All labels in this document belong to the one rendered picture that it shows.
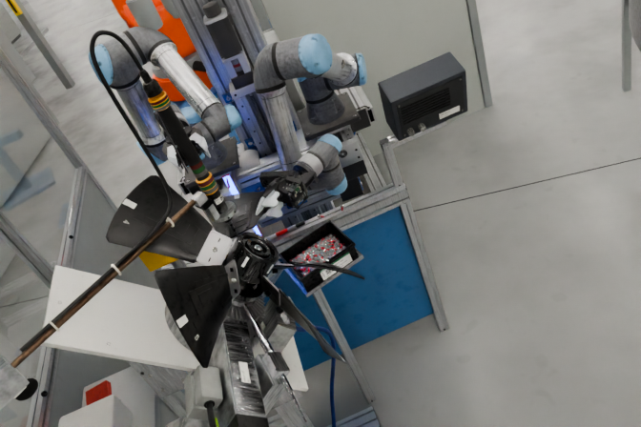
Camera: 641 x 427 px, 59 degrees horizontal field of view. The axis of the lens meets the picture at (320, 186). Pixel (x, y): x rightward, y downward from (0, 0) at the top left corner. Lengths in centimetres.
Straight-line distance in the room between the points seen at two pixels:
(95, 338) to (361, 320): 130
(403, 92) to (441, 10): 172
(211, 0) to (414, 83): 80
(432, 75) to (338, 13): 149
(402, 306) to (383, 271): 24
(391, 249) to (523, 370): 73
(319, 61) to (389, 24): 175
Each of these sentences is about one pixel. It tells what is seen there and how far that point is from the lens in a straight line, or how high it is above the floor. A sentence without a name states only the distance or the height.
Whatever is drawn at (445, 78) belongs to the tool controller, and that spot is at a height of 123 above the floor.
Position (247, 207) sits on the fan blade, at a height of 118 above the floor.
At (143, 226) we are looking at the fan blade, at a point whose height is 137.
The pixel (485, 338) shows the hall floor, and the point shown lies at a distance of 263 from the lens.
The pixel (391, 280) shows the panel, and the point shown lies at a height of 42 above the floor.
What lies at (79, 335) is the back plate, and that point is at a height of 130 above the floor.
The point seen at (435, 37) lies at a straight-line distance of 355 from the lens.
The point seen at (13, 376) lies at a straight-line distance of 134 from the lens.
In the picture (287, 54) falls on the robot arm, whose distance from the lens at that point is 170.
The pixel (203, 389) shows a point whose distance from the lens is 135.
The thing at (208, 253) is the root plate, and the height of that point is 126.
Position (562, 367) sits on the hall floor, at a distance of 253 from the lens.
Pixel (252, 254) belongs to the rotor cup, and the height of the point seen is 125.
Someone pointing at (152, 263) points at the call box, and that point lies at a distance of 200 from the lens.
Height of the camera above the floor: 215
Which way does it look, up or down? 36 degrees down
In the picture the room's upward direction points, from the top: 23 degrees counter-clockwise
